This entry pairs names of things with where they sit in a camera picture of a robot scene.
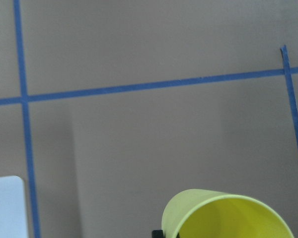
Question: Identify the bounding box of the yellow plastic cup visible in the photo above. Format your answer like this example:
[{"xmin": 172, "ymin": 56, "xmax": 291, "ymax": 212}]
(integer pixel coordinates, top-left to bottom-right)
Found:
[{"xmin": 161, "ymin": 189, "xmax": 294, "ymax": 238}]

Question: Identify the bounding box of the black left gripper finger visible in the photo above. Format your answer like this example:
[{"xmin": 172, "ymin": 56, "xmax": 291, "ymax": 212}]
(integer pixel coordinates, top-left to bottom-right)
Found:
[{"xmin": 151, "ymin": 230, "xmax": 164, "ymax": 238}]

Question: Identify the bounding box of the translucent white plastic box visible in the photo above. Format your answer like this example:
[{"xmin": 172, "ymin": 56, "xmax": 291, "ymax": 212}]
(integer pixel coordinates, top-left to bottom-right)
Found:
[{"xmin": 0, "ymin": 176, "xmax": 29, "ymax": 238}]

